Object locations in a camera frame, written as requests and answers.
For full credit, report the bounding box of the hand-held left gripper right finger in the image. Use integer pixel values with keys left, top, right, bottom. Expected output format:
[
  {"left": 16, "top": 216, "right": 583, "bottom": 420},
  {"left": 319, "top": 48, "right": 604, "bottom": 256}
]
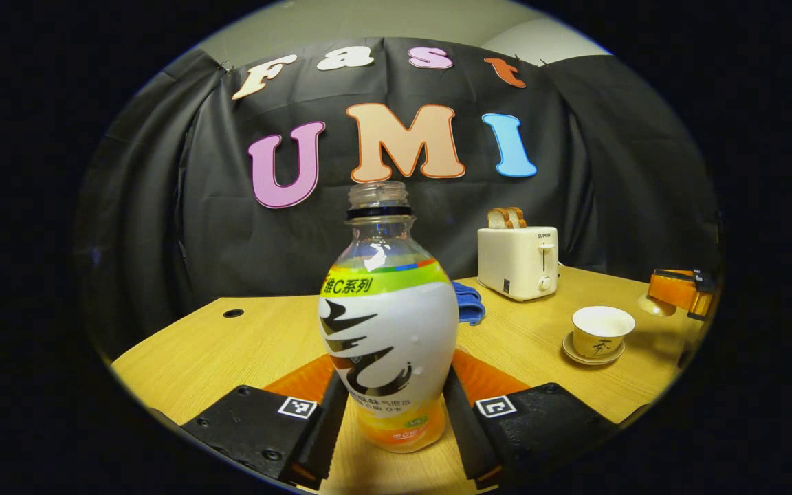
[{"left": 443, "top": 349, "right": 620, "bottom": 490}]

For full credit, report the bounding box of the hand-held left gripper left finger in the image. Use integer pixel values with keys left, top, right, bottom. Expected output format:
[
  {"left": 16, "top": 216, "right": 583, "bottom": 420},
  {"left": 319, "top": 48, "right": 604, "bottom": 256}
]
[{"left": 179, "top": 354, "right": 349, "bottom": 490}]

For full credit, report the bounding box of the cream ceramic teacup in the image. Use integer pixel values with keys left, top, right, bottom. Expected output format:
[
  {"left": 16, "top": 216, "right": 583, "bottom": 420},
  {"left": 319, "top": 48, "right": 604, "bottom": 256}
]
[{"left": 572, "top": 306, "right": 636, "bottom": 359}]

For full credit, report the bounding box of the clear labelled water bottle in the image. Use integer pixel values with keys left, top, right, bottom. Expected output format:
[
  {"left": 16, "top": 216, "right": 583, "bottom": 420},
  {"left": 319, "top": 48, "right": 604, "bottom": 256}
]
[{"left": 318, "top": 181, "right": 460, "bottom": 453}]

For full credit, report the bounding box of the cream ceramic saucer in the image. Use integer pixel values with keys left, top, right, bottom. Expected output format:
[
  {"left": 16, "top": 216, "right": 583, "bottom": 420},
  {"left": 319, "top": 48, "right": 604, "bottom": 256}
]
[{"left": 562, "top": 332, "right": 626, "bottom": 366}]

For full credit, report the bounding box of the blue towel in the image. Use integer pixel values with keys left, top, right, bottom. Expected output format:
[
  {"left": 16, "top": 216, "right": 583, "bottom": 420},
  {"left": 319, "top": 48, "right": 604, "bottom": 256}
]
[{"left": 452, "top": 280, "right": 486, "bottom": 325}]

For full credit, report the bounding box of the white toaster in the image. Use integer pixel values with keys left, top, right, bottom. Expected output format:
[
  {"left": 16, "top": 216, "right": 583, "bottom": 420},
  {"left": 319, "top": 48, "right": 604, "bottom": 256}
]
[{"left": 477, "top": 227, "right": 560, "bottom": 302}]

